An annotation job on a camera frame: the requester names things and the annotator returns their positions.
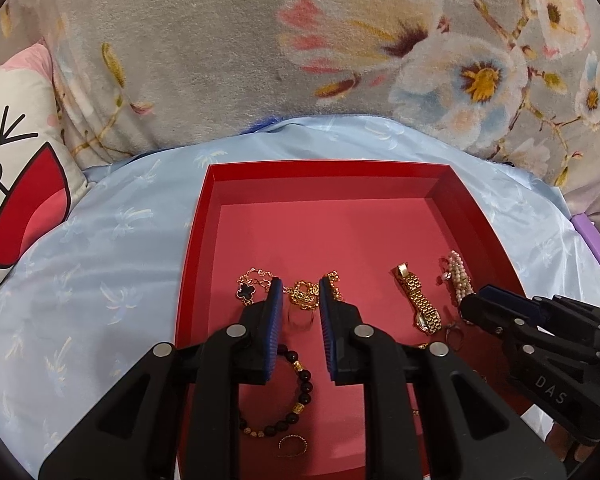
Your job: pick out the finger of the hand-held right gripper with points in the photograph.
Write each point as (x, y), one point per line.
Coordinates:
(570, 317)
(510, 305)

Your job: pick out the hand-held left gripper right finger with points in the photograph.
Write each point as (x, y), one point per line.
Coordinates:
(327, 330)

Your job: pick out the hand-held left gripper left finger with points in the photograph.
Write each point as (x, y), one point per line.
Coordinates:
(272, 330)

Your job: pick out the red cardboard box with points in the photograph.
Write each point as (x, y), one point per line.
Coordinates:
(330, 230)

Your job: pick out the purple foam block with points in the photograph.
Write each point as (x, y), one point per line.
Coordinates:
(597, 245)

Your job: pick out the gold wrist watch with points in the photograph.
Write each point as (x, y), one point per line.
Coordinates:
(415, 292)

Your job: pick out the small gold hoop earring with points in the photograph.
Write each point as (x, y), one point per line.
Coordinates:
(280, 445)

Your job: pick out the blue fluffy cloth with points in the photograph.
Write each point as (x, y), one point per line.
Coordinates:
(262, 122)

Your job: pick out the grey floral blanket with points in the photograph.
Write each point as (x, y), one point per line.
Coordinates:
(180, 60)

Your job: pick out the cartoon face pillow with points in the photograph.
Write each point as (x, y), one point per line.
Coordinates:
(10, 185)

